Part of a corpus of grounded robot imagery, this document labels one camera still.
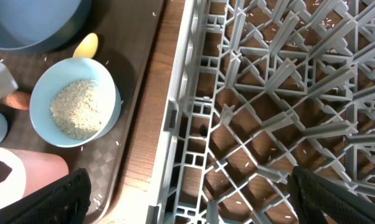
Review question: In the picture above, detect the heap of rice grains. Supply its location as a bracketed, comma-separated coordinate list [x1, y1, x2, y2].
[50, 80, 108, 140]

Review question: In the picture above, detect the dark brown serving tray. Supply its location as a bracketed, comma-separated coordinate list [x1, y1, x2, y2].
[0, 1, 163, 223]

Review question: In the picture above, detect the light blue bowl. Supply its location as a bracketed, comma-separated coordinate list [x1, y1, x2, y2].
[29, 58, 123, 147]

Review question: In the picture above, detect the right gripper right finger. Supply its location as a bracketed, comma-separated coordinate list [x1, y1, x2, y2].
[287, 166, 375, 223]

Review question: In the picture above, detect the pink cup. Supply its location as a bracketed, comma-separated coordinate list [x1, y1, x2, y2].
[0, 147, 69, 209]

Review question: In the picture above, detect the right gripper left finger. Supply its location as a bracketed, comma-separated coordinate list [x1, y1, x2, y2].
[0, 168, 92, 224]

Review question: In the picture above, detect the orange carrot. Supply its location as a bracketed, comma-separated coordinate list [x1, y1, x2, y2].
[1, 91, 31, 110]

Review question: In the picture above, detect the grey dishwasher rack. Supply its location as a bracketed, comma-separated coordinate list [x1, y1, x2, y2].
[146, 0, 375, 223]

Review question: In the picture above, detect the dark blue plate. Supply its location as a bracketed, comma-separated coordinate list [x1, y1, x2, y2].
[0, 0, 92, 53]

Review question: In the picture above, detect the pale yellow plastic spoon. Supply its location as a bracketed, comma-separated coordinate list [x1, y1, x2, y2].
[72, 33, 98, 58]

